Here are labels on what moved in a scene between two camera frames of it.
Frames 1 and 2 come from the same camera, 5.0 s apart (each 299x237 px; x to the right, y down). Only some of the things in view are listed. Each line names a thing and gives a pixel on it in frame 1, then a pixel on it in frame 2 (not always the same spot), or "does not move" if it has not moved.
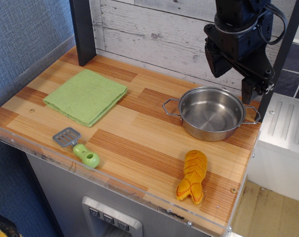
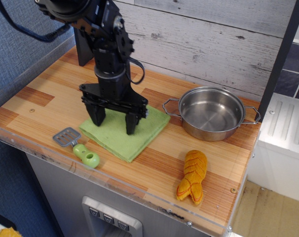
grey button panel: [103, 220] does not move
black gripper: [245, 53] → [113, 92]
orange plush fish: [195, 170] does not move
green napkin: [86, 98] → [111, 136]
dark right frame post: [284, 56] does not move
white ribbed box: [281, 147] does not move
